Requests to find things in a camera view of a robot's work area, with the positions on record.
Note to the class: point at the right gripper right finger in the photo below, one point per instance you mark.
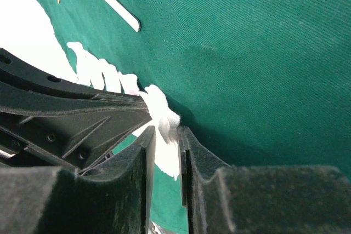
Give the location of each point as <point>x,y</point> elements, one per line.
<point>221,198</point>

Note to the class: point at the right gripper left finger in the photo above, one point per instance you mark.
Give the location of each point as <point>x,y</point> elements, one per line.
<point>113,197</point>

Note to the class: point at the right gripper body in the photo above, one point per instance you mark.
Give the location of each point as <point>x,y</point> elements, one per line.
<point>46,120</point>

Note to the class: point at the white gauze pad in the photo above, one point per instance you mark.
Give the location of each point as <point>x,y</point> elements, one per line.
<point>129,83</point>
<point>166,123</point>
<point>105,77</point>

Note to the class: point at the green surgical cloth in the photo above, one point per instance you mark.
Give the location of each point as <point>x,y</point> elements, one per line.
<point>258,82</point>

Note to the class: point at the steel scalpel handle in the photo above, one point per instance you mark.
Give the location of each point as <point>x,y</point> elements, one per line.
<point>128,17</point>

